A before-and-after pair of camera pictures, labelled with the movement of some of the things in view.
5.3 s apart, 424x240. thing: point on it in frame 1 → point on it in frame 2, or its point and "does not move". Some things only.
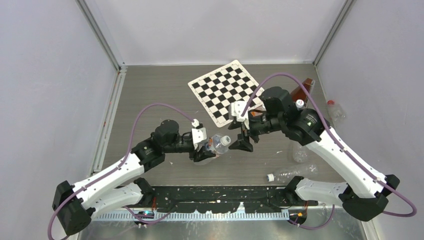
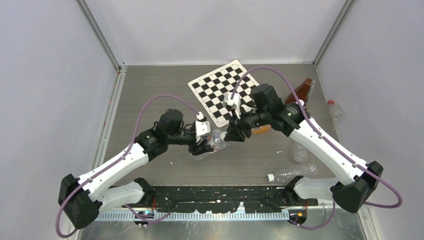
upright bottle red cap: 336,111 does not move
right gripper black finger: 243,143 → 234,134
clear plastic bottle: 284,174 does not move
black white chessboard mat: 217,89 does not move
